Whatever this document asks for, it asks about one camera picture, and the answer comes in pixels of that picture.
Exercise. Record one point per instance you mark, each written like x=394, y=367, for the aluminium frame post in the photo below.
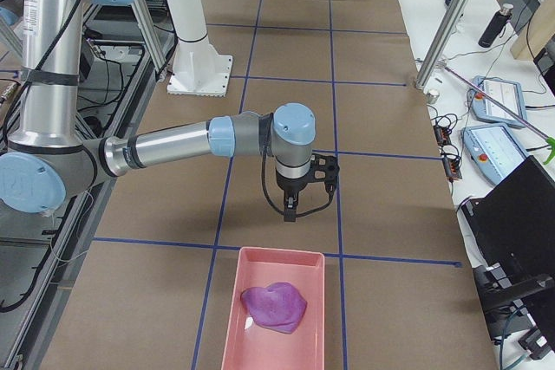
x=441, y=37

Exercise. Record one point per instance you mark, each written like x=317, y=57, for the black water bottle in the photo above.
x=496, y=25

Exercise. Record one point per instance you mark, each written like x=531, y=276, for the purple cloth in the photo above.
x=279, y=306

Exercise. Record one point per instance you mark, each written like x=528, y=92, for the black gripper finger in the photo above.
x=290, y=206

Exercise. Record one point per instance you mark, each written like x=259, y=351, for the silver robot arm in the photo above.
x=46, y=163

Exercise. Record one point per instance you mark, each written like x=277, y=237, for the small metal cylinder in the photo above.
x=432, y=96

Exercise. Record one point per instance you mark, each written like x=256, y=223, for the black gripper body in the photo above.
x=290, y=184

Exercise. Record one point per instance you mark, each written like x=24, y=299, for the near blue teach pendant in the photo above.
x=494, y=149

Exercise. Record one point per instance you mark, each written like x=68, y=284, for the pink plastic bin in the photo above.
x=249, y=346

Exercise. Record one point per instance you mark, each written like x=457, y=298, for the far blue teach pendant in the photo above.
x=508, y=93

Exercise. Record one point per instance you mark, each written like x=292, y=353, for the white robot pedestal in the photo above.
x=198, y=68

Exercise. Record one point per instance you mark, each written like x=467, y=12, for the blue teach pendant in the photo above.
x=508, y=93
x=494, y=149

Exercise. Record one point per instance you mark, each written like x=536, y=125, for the black monitor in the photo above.
x=513, y=226

